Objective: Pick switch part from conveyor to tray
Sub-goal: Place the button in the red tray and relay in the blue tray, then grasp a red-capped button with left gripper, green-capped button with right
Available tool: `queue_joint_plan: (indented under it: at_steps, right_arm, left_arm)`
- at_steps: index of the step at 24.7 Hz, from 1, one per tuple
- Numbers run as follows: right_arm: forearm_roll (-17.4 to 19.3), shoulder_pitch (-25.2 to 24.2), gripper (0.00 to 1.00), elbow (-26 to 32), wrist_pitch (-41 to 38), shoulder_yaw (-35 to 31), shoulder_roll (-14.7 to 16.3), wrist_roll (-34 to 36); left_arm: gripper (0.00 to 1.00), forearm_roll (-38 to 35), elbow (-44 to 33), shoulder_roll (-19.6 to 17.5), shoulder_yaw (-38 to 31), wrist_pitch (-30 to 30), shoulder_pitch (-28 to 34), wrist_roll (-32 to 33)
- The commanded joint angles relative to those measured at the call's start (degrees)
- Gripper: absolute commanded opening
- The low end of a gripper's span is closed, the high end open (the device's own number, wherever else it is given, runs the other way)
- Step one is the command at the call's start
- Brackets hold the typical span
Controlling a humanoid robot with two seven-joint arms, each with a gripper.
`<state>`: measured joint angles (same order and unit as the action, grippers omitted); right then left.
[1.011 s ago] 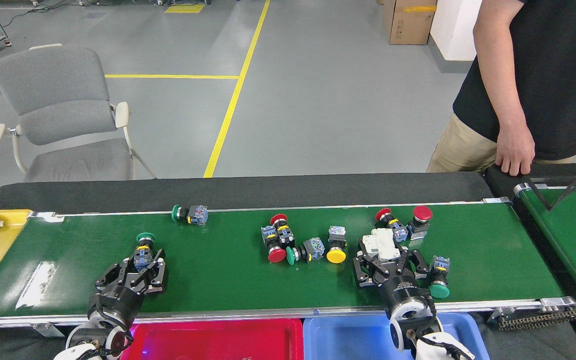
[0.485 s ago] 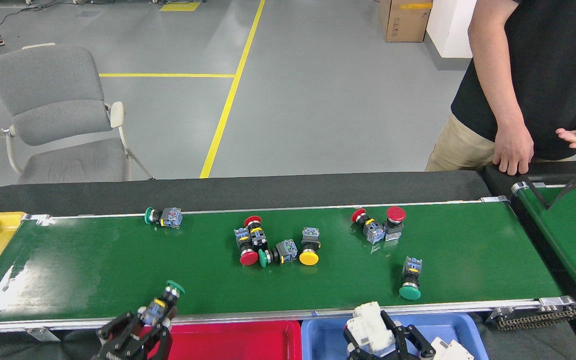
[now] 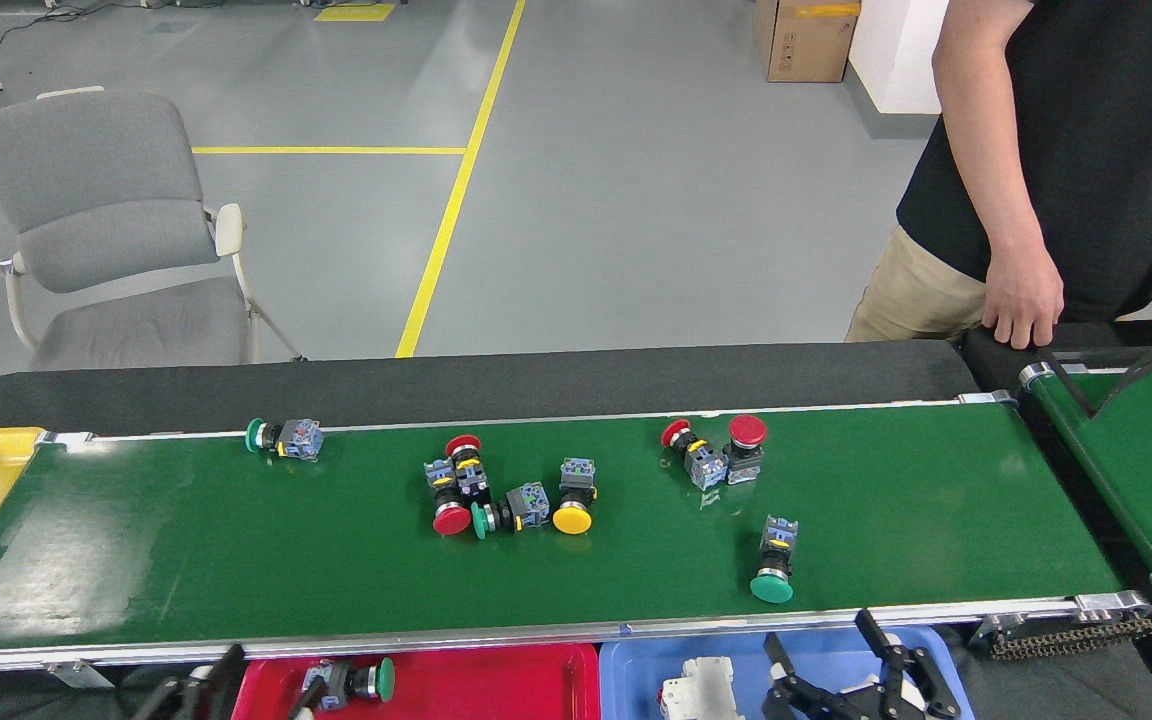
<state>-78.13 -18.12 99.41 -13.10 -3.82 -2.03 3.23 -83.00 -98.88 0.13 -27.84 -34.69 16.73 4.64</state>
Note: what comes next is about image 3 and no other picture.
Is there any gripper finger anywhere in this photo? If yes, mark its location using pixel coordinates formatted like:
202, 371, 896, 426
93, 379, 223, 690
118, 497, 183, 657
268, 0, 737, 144
762, 633, 842, 720
286, 675, 329, 720
131, 645, 247, 720
854, 608, 962, 720

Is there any white circuit breaker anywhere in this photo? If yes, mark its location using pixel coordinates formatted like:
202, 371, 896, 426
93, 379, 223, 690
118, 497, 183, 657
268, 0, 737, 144
831, 632, 927, 720
658, 655, 745, 720

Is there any long green conveyor belt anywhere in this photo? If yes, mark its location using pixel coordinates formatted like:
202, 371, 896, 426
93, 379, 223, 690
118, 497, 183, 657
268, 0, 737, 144
0, 392, 1152, 681

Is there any green infeed conveyor belt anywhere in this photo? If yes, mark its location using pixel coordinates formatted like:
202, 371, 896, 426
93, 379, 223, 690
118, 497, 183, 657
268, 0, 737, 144
1019, 360, 1152, 598

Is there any person's right hand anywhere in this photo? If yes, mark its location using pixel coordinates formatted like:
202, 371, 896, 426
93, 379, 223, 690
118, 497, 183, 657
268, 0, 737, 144
981, 240, 1065, 351

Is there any blue plastic bin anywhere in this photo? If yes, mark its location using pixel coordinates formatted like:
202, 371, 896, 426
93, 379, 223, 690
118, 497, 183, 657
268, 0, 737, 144
599, 625, 975, 720

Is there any red plastic bin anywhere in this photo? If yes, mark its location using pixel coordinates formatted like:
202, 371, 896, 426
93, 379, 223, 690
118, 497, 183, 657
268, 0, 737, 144
232, 643, 602, 720

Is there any grey office chair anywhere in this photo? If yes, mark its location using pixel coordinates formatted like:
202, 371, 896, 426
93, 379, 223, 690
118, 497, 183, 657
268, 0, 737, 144
0, 86, 305, 371

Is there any person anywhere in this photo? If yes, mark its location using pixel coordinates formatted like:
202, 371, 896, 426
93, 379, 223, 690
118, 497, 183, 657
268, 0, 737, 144
844, 0, 1152, 351

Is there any brown cardboard box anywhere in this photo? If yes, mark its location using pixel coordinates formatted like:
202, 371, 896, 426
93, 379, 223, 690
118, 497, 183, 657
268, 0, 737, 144
754, 0, 862, 83

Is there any black drive chain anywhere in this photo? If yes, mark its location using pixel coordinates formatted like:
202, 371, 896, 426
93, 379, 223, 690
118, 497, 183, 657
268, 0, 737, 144
991, 615, 1152, 661

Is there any red mushroom push button switch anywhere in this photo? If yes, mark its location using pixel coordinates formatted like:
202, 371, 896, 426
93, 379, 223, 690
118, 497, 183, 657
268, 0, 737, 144
660, 418, 730, 491
724, 414, 769, 486
423, 458, 474, 538
444, 434, 492, 506

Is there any yellow mushroom push button switch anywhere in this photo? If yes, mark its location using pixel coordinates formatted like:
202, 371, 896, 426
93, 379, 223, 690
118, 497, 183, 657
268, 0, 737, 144
552, 457, 598, 536

